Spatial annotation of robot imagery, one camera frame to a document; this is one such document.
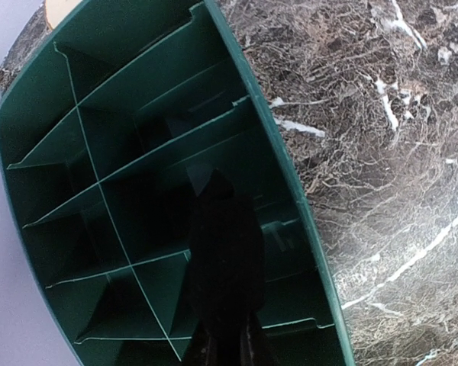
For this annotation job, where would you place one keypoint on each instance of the green plastic divider tray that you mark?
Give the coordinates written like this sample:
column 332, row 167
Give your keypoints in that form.
column 105, row 137

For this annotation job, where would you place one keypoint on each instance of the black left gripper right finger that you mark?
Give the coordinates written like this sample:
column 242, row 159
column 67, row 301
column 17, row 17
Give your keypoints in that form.
column 254, row 346

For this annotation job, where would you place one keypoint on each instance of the beige decorated plate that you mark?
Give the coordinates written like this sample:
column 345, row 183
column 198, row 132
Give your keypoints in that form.
column 57, row 10

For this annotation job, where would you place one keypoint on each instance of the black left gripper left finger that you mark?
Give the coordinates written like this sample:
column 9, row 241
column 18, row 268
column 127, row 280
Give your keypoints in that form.
column 203, row 348

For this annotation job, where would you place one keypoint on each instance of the black striped ankle sock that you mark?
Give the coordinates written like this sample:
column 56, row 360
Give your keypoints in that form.
column 226, row 269

